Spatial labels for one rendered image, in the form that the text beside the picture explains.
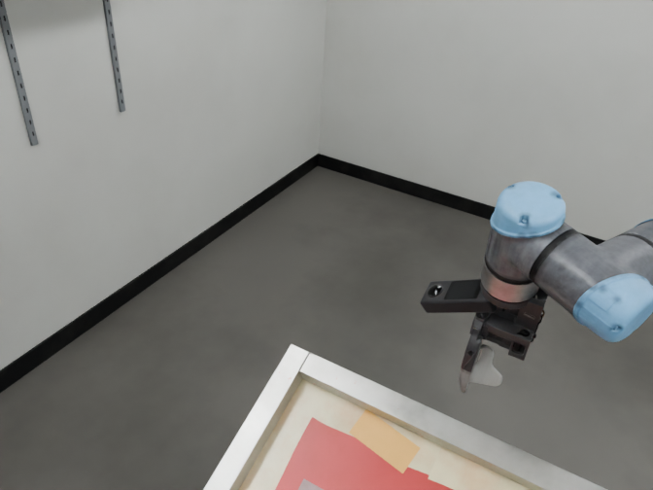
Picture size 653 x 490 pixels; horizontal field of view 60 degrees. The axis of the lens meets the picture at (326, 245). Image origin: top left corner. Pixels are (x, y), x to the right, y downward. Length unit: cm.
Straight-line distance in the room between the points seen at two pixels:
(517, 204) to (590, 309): 13
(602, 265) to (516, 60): 334
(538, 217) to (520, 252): 5
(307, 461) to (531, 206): 54
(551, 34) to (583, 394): 211
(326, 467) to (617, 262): 54
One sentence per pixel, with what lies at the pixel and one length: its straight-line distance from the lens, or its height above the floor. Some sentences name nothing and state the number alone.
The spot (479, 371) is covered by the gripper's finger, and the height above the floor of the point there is 151.
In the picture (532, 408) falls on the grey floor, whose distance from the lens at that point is 299.
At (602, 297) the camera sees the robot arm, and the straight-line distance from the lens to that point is 63.
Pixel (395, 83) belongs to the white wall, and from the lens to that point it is 424.
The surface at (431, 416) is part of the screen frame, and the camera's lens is 92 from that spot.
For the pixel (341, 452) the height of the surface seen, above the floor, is 134.
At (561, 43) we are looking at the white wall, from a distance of 387.
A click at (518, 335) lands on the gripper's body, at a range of 81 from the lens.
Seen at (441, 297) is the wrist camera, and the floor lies 161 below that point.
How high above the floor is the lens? 211
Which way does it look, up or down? 34 degrees down
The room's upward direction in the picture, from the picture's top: 4 degrees clockwise
